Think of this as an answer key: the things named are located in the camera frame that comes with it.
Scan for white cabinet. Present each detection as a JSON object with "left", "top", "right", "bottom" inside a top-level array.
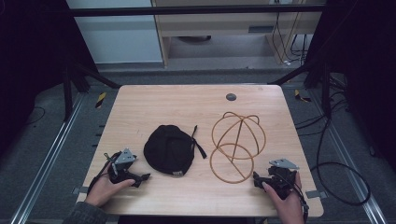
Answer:
[{"left": 65, "top": 0, "right": 163, "bottom": 65}]

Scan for hanging desk cables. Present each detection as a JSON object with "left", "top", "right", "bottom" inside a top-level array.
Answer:
[{"left": 271, "top": 11, "right": 310, "bottom": 67}]

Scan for black horizontal bar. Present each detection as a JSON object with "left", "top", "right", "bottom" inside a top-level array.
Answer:
[{"left": 66, "top": 4, "right": 327, "bottom": 18}]

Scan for person's left hand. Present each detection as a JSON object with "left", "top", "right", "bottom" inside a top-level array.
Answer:
[{"left": 84, "top": 163, "right": 136, "bottom": 208}]

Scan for grey metal table bracket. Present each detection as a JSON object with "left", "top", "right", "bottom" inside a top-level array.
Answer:
[
  {"left": 71, "top": 186, "right": 90, "bottom": 196},
  {"left": 304, "top": 189, "right": 329, "bottom": 200}
]

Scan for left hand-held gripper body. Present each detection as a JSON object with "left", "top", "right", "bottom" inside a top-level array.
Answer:
[{"left": 104, "top": 147, "right": 138, "bottom": 185}]

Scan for black metal stand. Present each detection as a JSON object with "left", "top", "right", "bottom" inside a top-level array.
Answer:
[
  {"left": 62, "top": 58, "right": 121, "bottom": 123},
  {"left": 268, "top": 59, "right": 332, "bottom": 119}
]

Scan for black cap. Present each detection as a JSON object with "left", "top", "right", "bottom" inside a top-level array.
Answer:
[{"left": 142, "top": 123, "right": 208, "bottom": 178}]

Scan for right hand-held gripper cable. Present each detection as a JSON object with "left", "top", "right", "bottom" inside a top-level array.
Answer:
[{"left": 279, "top": 173, "right": 310, "bottom": 224}]

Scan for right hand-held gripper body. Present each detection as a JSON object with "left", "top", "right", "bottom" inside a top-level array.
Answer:
[{"left": 266, "top": 158, "right": 301, "bottom": 201}]

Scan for yellow black striped tape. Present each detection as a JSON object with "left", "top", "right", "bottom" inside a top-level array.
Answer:
[
  {"left": 293, "top": 89, "right": 313, "bottom": 104},
  {"left": 94, "top": 91, "right": 107, "bottom": 110}
]

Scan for black floor cable bundle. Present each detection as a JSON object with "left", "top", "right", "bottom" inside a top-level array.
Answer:
[{"left": 293, "top": 74, "right": 348, "bottom": 138}]

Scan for black curtain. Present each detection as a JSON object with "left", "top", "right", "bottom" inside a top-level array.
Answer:
[
  {"left": 305, "top": 0, "right": 396, "bottom": 171},
  {"left": 0, "top": 0, "right": 98, "bottom": 157}
]

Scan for golden wire hat stand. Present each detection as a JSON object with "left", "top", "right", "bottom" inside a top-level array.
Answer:
[{"left": 208, "top": 110, "right": 267, "bottom": 185}]

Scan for person's right hand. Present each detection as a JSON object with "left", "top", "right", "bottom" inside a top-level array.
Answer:
[{"left": 262, "top": 172, "right": 306, "bottom": 224}]

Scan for looped black floor cable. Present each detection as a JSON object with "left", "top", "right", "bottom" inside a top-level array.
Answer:
[{"left": 309, "top": 118, "right": 372, "bottom": 207}]

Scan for left hand-held gripper cable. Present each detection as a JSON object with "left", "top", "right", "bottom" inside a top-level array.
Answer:
[{"left": 86, "top": 151, "right": 114, "bottom": 194}]

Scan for light wooden desk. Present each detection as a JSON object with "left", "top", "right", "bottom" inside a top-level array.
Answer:
[{"left": 150, "top": 0, "right": 327, "bottom": 67}]

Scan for hand-held gripper cable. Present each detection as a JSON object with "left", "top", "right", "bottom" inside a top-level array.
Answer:
[
  {"left": 86, "top": 151, "right": 114, "bottom": 194},
  {"left": 279, "top": 173, "right": 310, "bottom": 224}
]

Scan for aluminium floor rail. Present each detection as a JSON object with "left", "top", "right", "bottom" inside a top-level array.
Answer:
[
  {"left": 8, "top": 92, "right": 86, "bottom": 224},
  {"left": 307, "top": 89, "right": 389, "bottom": 224}
]

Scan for thin black floor cable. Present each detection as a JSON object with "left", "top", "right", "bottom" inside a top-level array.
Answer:
[{"left": 25, "top": 105, "right": 47, "bottom": 126}]

